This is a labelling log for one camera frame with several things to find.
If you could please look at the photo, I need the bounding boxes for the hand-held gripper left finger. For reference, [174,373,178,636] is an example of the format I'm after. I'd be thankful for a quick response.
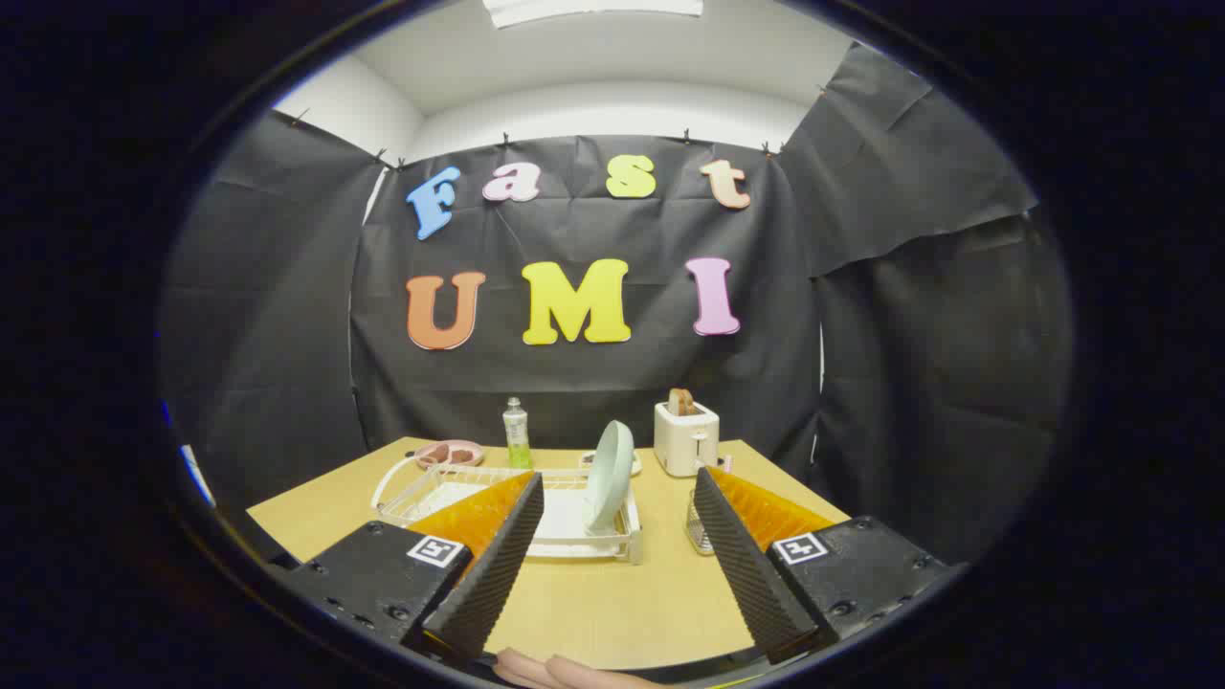
[287,472,545,666]

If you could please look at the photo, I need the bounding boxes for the clear bottle with green liquid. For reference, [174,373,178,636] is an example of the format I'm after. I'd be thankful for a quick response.
[503,397,533,470]

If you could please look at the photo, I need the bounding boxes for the black backdrop cloth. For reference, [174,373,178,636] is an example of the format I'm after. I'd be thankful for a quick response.
[158,43,1073,566]

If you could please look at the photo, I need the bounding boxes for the pink plate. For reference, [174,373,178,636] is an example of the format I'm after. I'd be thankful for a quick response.
[413,439,485,471]

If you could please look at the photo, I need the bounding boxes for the white divided grain tray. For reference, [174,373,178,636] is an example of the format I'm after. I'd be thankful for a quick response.
[579,450,643,477]

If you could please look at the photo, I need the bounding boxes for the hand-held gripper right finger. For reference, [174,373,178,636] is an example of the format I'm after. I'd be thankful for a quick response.
[694,467,958,663]

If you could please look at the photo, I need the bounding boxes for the white toaster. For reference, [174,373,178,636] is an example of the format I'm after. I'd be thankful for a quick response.
[654,402,721,478]

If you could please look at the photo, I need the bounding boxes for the pale green plate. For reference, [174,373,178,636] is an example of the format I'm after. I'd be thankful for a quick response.
[584,421,635,535]

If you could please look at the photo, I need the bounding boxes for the metal wire basket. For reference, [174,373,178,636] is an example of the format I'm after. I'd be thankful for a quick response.
[685,490,717,556]

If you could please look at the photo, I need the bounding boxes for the ceiling light panel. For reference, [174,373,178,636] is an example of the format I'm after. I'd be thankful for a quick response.
[481,0,704,30]

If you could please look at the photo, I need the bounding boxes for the white wire dish rack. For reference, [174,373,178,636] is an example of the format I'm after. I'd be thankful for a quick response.
[371,455,644,566]

